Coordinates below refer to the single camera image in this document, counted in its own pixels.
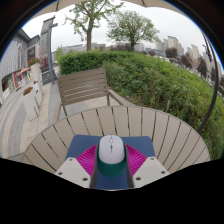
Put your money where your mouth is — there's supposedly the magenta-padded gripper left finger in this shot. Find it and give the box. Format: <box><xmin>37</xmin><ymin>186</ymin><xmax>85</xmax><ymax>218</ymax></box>
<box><xmin>54</xmin><ymin>143</ymin><xmax>99</xmax><ymax>189</ymax></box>

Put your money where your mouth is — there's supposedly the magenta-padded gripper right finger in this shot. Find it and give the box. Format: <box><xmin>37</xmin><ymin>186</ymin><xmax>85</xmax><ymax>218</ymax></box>
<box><xmin>124</xmin><ymin>143</ymin><xmax>170</xmax><ymax>189</ymax></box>

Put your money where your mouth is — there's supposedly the white and teal computer mouse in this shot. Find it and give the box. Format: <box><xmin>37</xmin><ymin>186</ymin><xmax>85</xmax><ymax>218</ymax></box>
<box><xmin>96</xmin><ymin>134</ymin><xmax>128</xmax><ymax>178</ymax></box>

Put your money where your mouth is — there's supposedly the dark blue mouse pad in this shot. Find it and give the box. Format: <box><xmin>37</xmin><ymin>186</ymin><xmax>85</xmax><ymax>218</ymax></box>
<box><xmin>64</xmin><ymin>134</ymin><xmax>157</xmax><ymax>191</ymax></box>

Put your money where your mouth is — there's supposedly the white planter box with flowers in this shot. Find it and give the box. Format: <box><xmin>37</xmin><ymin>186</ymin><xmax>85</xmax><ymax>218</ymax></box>
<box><xmin>21</xmin><ymin>85</ymin><xmax>44</xmax><ymax>122</ymax></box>
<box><xmin>28</xmin><ymin>57</ymin><xmax>44</xmax><ymax>84</ymax></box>

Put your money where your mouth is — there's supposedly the brown slatted wooden chair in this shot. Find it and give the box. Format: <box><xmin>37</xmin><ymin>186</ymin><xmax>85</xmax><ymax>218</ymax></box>
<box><xmin>54</xmin><ymin>68</ymin><xmax>126</xmax><ymax>121</ymax></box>

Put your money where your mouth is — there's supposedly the dark curved parasol pole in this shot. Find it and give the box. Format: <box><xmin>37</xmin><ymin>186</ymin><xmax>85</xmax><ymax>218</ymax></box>
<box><xmin>196</xmin><ymin>31</ymin><xmax>221</xmax><ymax>134</ymax></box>

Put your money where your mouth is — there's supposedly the tall grey sign pillar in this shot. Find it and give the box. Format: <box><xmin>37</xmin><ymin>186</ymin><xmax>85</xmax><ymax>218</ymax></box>
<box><xmin>39</xmin><ymin>15</ymin><xmax>59</xmax><ymax>86</ymax></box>

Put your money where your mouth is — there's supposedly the grey shopfront building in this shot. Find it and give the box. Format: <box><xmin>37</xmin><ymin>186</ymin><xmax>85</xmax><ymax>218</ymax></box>
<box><xmin>0</xmin><ymin>29</ymin><xmax>41</xmax><ymax>101</ymax></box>

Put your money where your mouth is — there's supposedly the group of apartment buildings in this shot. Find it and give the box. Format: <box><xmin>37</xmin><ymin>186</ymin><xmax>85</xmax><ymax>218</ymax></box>
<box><xmin>154</xmin><ymin>34</ymin><xmax>224</xmax><ymax>81</ymax></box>

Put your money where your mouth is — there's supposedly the thin-trunk sparse tree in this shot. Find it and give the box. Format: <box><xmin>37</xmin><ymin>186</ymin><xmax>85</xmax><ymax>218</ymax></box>
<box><xmin>64</xmin><ymin>0</ymin><xmax>123</xmax><ymax>53</ymax></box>

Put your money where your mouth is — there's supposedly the round-crowned leafy tree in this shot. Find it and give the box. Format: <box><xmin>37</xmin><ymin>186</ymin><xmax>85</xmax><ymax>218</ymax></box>
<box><xmin>106</xmin><ymin>9</ymin><xmax>161</xmax><ymax>52</ymax></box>

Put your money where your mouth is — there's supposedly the beige parasol canopy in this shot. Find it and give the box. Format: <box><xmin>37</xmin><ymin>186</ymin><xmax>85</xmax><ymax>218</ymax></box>
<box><xmin>33</xmin><ymin>0</ymin><xmax>186</xmax><ymax>18</ymax></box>

